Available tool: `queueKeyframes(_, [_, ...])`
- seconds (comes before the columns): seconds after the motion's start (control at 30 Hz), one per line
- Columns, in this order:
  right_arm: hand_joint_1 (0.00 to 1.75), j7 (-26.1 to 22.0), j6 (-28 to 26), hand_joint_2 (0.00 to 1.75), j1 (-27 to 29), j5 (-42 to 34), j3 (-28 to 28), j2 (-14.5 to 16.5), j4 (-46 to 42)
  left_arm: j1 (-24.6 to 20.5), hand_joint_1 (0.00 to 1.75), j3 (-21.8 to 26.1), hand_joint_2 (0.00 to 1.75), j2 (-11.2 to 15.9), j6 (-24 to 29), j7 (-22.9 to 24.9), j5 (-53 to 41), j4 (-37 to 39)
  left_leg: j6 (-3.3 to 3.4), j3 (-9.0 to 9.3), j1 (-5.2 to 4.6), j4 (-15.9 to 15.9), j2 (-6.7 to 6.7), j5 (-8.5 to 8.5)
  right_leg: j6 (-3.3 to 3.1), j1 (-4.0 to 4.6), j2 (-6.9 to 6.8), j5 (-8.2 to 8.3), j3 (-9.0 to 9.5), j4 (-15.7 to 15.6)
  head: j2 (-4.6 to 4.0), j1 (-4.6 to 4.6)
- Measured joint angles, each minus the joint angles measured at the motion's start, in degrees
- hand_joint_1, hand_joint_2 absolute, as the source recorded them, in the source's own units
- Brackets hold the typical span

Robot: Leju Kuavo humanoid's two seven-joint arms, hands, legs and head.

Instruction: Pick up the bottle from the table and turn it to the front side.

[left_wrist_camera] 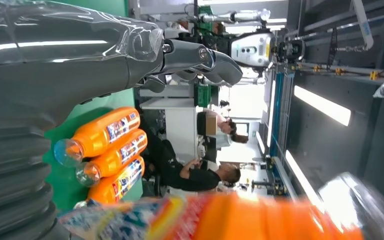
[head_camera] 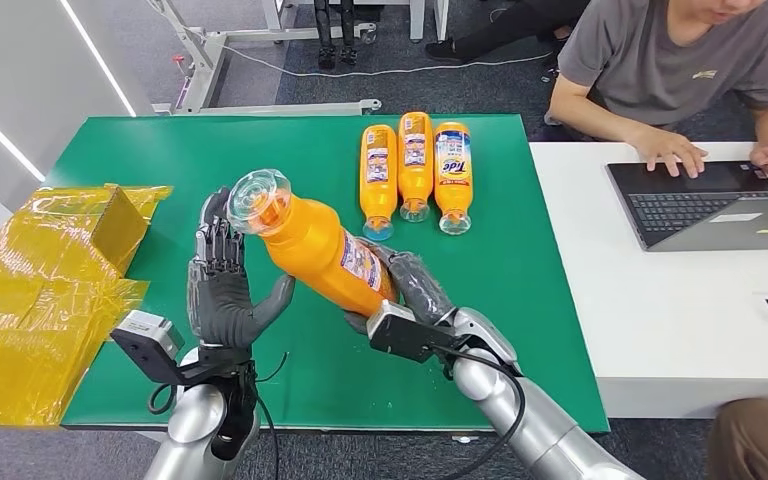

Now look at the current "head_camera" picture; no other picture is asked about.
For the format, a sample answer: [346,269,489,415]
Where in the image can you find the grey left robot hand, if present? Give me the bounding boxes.
[186,187,297,350]

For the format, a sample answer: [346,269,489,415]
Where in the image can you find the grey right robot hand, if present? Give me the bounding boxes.
[342,237,458,336]

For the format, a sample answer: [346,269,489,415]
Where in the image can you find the orange detergent bottle clear cap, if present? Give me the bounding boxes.
[397,111,436,225]
[226,168,400,319]

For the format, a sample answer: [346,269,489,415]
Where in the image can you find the orange detergent bottle blue cap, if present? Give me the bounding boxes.
[359,124,399,242]

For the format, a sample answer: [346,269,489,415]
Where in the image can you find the orange Tide bottle clear cap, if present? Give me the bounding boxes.
[433,121,474,236]

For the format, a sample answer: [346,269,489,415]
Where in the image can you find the yellow film wrapped cardboard box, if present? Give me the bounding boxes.
[0,184,175,429]

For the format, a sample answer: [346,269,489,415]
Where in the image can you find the person's legs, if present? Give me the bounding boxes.
[423,0,591,66]

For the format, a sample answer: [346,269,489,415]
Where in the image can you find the white desk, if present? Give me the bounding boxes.
[529,140,768,420]

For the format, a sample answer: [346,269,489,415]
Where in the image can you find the black robot legs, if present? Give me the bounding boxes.
[314,0,362,70]

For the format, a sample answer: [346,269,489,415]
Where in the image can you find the white table leg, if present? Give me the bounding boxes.
[409,0,450,43]

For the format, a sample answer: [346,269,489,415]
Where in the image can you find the dark grey laptop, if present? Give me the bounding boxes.
[605,160,768,254]

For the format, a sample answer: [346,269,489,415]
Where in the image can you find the person's right hand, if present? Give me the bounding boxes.
[635,129,710,180]

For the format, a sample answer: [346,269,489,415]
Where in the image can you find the person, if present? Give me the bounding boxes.
[546,0,768,183]

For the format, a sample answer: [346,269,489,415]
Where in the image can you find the brown fabric object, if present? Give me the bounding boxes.
[708,397,768,480]

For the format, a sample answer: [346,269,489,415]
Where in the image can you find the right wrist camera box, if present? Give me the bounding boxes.
[365,299,465,364]

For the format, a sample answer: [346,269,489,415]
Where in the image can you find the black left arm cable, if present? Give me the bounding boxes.
[251,351,291,480]

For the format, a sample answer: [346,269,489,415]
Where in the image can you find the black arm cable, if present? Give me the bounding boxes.
[251,351,291,480]
[433,344,528,480]

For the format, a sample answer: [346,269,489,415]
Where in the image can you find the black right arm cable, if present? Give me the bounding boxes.
[433,344,528,480]

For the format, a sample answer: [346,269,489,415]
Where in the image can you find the white floor cable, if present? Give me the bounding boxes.
[221,43,551,79]

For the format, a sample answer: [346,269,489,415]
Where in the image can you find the white metal stand frame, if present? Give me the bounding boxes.
[145,0,383,118]

